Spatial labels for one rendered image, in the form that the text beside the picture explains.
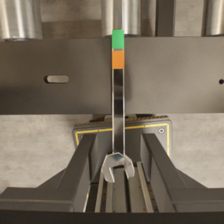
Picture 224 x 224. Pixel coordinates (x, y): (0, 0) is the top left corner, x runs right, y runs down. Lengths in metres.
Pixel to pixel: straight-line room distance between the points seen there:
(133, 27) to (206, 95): 0.30
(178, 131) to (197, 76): 1.36
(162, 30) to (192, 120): 1.10
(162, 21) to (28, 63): 0.49
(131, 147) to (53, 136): 0.76
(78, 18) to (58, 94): 1.26
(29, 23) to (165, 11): 0.42
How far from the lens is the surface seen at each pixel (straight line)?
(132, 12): 0.47
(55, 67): 0.20
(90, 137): 0.15
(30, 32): 0.53
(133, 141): 1.15
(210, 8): 0.57
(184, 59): 0.21
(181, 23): 1.49
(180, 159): 1.71
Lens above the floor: 1.36
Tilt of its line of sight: 75 degrees down
